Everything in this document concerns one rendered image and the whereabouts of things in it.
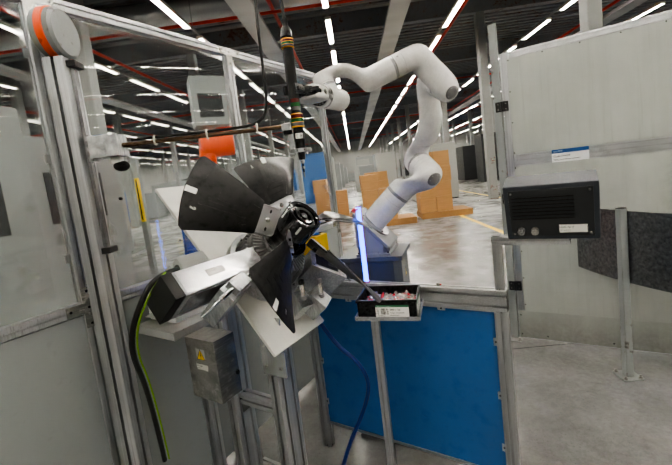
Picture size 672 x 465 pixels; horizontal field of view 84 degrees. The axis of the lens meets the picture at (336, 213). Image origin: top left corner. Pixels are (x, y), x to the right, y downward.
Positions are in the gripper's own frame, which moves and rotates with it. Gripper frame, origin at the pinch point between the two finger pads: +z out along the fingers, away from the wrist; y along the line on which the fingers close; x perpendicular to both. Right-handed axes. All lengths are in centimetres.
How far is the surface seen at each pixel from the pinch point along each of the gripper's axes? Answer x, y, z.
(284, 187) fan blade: -31.6, 7.1, 2.4
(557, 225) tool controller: -53, -72, -32
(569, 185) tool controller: -41, -76, -29
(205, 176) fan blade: -25.7, 10.8, 31.6
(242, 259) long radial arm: -51, 8, 25
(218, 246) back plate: -49, 25, 19
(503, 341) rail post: -96, -53, -36
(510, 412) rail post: -123, -54, -35
